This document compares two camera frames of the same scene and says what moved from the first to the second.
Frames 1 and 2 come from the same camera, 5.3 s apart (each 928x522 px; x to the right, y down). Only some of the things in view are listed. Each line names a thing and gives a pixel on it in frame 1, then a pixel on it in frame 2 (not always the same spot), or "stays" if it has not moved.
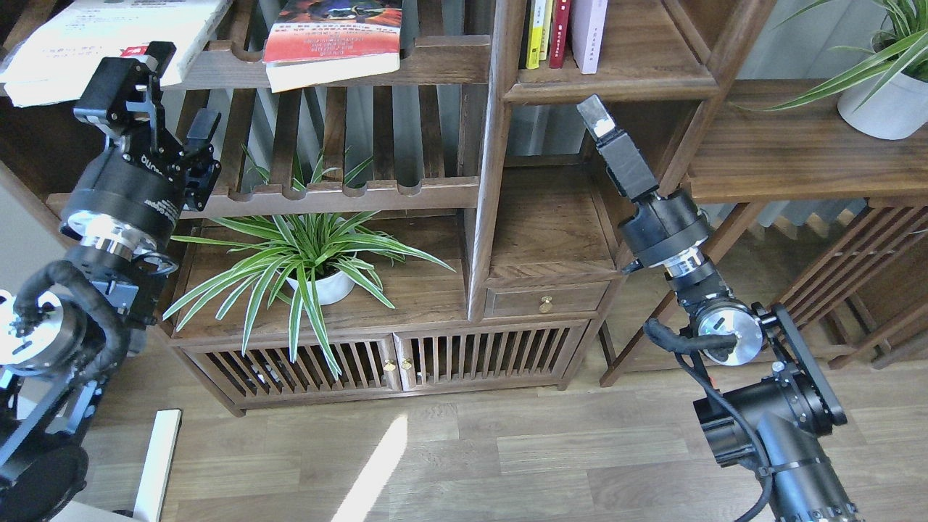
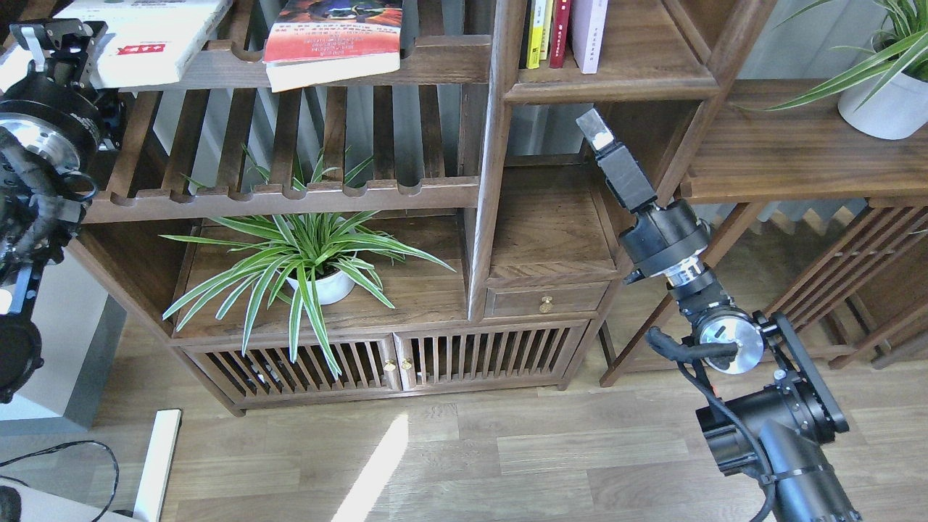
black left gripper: (131, 197) to (53, 87)
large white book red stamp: (56, 62) stays
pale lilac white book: (589, 17) stays
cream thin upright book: (546, 30) stays
